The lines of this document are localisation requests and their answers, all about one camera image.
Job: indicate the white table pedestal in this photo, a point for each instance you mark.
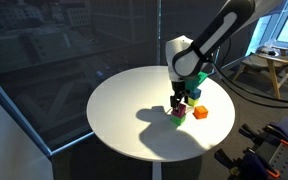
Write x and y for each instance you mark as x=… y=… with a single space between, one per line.
x=157 y=170

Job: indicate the mulberry pink block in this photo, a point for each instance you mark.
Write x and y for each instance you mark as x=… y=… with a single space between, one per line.
x=180 y=111

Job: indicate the wooden lounge chair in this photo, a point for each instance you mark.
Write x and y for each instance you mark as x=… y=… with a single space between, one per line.
x=270 y=66

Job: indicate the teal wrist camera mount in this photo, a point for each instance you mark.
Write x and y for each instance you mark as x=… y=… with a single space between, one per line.
x=197 y=81

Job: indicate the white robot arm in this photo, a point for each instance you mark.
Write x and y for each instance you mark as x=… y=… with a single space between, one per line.
x=210 y=36

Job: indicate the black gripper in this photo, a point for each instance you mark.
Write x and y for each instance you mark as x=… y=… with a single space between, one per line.
x=178 y=87

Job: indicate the orange block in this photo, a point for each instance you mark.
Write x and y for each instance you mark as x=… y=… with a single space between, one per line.
x=200 y=112

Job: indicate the grey window sill frame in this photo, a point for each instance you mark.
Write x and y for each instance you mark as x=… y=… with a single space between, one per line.
x=17 y=115

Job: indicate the yellow block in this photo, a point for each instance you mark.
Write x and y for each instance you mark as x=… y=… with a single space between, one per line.
x=192 y=101

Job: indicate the black perforated metal plate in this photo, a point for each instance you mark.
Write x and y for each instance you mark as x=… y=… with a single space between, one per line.
x=287 y=160

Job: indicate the blue block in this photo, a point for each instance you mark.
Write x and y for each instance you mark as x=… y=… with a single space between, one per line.
x=195 y=93

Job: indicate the grey vertical window mullion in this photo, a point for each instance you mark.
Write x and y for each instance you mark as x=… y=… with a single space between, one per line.
x=159 y=33

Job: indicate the orange purple spring clamp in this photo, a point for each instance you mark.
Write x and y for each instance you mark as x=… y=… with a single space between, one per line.
x=267 y=133
x=247 y=165

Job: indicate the green block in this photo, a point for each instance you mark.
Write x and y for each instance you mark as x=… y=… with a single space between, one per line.
x=178 y=120

